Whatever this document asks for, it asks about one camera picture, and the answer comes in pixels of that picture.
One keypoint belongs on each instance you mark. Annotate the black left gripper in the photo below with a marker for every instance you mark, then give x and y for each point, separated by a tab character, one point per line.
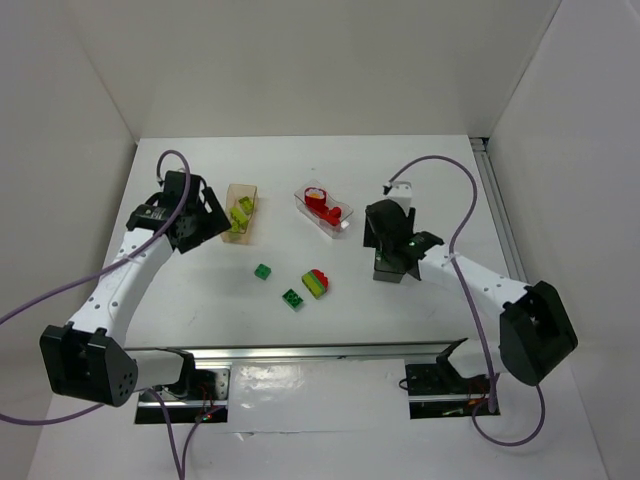
214	215

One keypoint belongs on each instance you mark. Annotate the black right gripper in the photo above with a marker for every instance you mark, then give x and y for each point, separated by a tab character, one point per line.
390	267

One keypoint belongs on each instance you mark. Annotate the lime 2x4 lego brick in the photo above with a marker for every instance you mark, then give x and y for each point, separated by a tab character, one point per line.
239	221

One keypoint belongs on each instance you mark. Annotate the lime 2x2 lego brick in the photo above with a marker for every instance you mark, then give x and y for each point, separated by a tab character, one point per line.
246	205

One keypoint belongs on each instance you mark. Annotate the red 2x4 lego brick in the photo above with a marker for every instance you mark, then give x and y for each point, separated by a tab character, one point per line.
332	216

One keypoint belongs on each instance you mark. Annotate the lime red striped arch lego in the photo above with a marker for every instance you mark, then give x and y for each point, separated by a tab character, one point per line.
316	282

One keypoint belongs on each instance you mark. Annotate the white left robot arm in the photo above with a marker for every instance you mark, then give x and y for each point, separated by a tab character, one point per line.
86	358

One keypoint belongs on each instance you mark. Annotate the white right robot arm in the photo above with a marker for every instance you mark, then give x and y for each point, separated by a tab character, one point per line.
535	333

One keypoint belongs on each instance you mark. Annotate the tan translucent plastic container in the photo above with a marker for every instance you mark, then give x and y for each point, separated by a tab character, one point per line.
234	193

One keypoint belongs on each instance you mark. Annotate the grey translucent plastic container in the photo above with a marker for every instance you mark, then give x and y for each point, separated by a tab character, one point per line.
385	272

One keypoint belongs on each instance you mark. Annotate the dark green 2x2 lego brick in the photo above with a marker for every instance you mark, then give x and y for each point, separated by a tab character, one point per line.
262	271

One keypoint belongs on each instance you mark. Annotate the clear plastic container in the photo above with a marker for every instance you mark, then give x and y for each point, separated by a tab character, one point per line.
332	232

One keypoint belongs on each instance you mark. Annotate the dark green printed lego brick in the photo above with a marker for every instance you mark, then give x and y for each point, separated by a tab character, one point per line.
293	299

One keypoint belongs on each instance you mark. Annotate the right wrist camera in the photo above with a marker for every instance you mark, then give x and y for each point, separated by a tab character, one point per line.
401	193

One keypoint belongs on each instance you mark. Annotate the aluminium side rail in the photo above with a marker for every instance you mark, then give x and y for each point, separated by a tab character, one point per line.
513	263

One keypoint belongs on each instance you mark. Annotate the aluminium mounting rail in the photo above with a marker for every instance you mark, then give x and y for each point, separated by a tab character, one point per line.
425	352

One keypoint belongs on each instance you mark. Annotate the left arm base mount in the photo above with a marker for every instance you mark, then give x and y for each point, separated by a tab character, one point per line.
205	401

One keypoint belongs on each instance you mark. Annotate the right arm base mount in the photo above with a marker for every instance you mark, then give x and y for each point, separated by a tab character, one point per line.
434	394

